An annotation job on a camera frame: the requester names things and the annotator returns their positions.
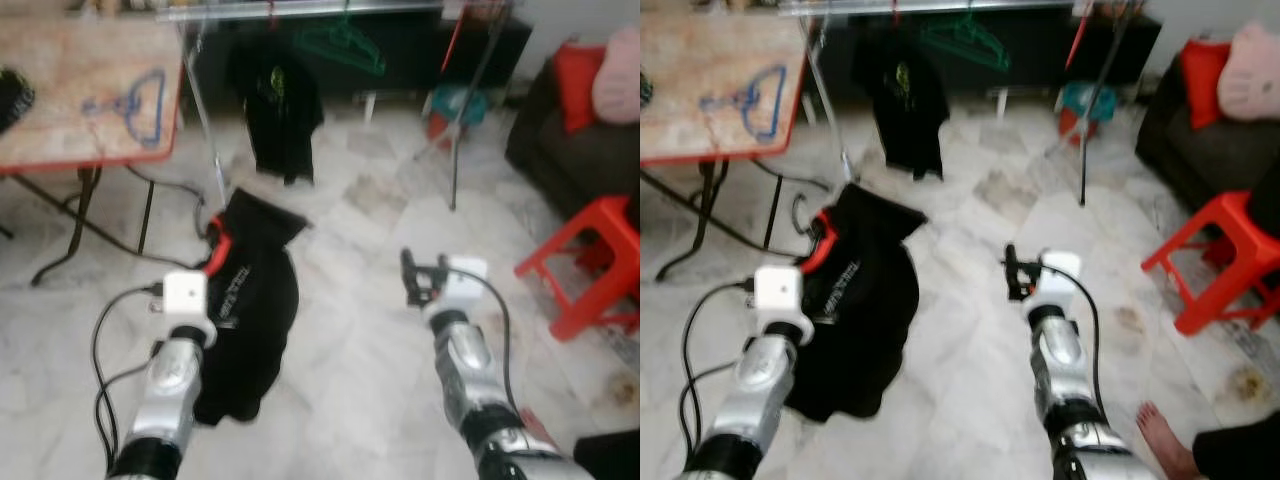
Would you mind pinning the person's bare foot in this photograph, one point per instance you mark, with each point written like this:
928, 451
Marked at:
1165, 445
540, 428

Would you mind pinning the orange bin teal bag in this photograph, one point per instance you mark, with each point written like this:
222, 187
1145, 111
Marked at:
1085, 97
460, 100

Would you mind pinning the red plastic stool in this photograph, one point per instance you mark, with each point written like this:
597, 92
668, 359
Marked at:
1220, 215
600, 220

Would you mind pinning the blue plastic hanger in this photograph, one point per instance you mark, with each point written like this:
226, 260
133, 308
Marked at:
130, 103
750, 98

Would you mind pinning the black jacket red stripe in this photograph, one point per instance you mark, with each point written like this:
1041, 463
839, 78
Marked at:
860, 340
250, 340

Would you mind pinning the person's leg black trousers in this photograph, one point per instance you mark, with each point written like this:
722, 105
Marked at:
1240, 455
610, 458

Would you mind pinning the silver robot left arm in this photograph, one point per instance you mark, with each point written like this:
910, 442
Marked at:
745, 400
165, 400

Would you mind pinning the black T-shirt green print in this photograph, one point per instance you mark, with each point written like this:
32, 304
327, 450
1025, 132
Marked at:
645, 92
12, 100
905, 120
280, 130

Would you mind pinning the black TV cabinet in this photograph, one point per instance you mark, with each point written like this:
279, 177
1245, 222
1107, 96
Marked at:
410, 55
1030, 50

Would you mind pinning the red plastic hanger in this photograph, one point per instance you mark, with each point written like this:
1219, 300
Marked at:
1078, 40
272, 15
894, 12
452, 45

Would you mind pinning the dark brown sofa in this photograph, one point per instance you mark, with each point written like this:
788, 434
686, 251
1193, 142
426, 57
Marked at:
570, 170
1200, 165

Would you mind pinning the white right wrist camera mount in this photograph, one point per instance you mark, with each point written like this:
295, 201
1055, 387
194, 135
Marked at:
465, 280
1060, 275

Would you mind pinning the green plastic hanger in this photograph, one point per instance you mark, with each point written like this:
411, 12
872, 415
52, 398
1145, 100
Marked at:
968, 42
345, 45

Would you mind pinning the red cushion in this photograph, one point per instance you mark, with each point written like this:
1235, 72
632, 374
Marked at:
578, 90
1203, 85

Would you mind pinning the silver metal clothes rack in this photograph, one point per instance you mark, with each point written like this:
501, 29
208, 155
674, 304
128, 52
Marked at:
930, 7
300, 10

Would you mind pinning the pink cat face cushion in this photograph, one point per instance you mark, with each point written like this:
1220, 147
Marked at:
620, 85
1250, 80

